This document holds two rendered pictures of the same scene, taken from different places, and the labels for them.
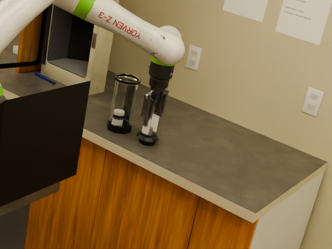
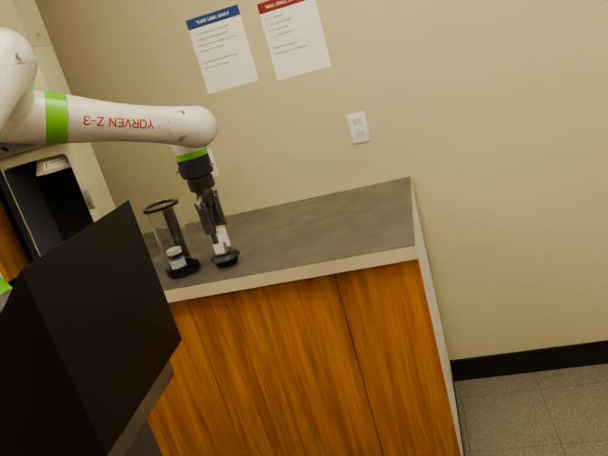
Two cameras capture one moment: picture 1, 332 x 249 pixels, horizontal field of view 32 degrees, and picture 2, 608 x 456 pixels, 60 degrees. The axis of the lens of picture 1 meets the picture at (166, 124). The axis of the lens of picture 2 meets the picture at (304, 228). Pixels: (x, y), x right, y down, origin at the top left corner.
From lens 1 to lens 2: 0.76 m
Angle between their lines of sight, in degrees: 16
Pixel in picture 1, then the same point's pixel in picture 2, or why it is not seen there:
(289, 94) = (330, 135)
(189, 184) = (315, 267)
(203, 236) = (365, 317)
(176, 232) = (329, 337)
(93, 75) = not seen: hidden behind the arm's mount
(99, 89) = not seen: hidden behind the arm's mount
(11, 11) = not seen: outside the picture
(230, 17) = (222, 96)
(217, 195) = (356, 257)
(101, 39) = (96, 194)
